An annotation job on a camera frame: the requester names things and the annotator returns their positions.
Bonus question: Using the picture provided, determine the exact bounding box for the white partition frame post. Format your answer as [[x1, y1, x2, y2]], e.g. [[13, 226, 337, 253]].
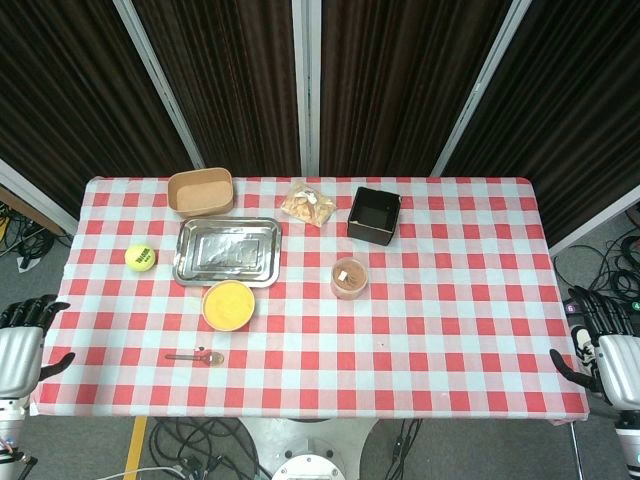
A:
[[430, 0, 524, 177], [291, 0, 322, 177], [111, 0, 207, 172], [546, 183, 640, 259], [0, 158, 80, 236]]

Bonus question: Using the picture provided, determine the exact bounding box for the black floor cable bundle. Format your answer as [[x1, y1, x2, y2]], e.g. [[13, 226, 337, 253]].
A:
[[553, 203, 640, 314], [0, 199, 72, 269], [148, 417, 274, 480]]

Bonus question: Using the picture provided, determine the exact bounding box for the yellow bowl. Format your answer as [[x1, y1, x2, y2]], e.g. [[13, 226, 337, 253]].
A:
[[201, 279, 258, 333]]

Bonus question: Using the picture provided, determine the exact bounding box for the brown paper food container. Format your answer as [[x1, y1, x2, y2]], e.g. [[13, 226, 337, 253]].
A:
[[166, 167, 236, 219]]

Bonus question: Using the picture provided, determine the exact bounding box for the yellow tennis ball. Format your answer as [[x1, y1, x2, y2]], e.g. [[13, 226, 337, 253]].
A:
[[124, 243, 157, 273]]

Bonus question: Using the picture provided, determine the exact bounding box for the red white checkered tablecloth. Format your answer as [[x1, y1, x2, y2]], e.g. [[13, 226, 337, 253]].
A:
[[30, 174, 592, 427]]

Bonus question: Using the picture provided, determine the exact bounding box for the metal spoon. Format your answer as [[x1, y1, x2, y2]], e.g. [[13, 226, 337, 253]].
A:
[[164, 351, 226, 367]]

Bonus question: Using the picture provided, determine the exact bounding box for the yellow floor tape strip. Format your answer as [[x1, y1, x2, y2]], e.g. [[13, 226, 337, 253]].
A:
[[122, 415, 150, 477]]

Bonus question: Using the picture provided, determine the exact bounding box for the clear bag of snacks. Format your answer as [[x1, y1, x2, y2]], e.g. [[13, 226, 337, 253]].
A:
[[279, 179, 338, 229]]

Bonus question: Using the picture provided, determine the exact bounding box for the black square open box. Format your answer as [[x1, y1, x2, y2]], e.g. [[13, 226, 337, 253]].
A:
[[346, 186, 403, 247]]

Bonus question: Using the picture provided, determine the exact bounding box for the stainless steel rectangular tray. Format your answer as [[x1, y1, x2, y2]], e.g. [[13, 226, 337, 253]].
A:
[[172, 216, 284, 289]]

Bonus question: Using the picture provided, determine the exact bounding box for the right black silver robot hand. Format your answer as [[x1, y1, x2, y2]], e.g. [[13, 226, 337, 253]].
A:
[[549, 285, 640, 407]]

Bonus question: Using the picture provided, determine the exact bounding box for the silver white robot base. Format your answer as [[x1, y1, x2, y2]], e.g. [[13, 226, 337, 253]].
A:
[[238, 416, 382, 480]]

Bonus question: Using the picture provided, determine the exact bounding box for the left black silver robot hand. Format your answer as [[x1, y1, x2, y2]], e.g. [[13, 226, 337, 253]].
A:
[[0, 293, 77, 400]]

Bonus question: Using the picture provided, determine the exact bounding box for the dark brown pleated curtain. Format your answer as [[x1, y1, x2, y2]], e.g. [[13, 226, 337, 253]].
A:
[[131, 0, 302, 177], [0, 0, 197, 220], [441, 0, 640, 245], [319, 0, 512, 178]]

